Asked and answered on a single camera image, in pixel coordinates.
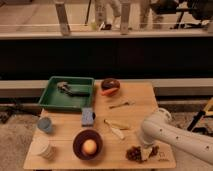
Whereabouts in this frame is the dark red grape bunch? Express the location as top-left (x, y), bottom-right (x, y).
top-left (126, 146), bottom-right (159, 163)

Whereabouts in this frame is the dark brown bowl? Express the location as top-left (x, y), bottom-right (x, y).
top-left (73, 129), bottom-right (103, 160)

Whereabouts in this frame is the wooden folding table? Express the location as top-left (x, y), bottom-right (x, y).
top-left (24, 82), bottom-right (176, 170)

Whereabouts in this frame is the orange ball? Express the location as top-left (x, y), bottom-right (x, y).
top-left (82, 139), bottom-right (97, 155)

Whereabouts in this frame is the grey tool in tray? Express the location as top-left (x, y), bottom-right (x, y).
top-left (57, 82), bottom-right (90, 97)

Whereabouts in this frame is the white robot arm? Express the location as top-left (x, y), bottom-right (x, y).
top-left (137, 108), bottom-right (213, 165)

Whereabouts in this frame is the yellow black stand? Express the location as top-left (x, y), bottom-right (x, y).
top-left (187, 97), bottom-right (213, 131)

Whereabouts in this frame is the dark bowl with carrot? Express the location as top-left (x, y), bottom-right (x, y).
top-left (101, 78), bottom-right (120, 91)

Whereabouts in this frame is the white cup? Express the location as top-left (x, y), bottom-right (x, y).
top-left (32, 137), bottom-right (54, 160)

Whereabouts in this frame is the blue cup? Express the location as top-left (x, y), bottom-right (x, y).
top-left (37, 117), bottom-right (53, 134)

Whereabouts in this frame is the green plastic tray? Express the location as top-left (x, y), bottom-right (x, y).
top-left (39, 76), bottom-right (94, 112)

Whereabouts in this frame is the white knife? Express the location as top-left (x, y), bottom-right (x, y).
top-left (104, 120), bottom-right (125, 140)

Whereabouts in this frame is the blue sponge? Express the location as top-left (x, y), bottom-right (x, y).
top-left (81, 108), bottom-right (96, 127)

